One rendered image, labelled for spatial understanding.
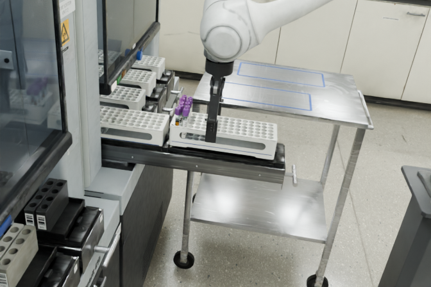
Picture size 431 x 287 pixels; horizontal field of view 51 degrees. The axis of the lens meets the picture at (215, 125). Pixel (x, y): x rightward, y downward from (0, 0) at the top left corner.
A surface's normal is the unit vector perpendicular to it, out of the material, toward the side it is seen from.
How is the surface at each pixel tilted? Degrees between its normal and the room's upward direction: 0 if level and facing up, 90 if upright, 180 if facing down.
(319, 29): 90
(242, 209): 0
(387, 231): 0
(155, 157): 90
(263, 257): 0
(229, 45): 93
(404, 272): 90
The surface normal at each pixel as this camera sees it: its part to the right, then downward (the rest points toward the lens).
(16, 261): 0.99, 0.13
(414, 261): -0.78, 0.24
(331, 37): -0.11, 0.47
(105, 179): 0.09, -0.87
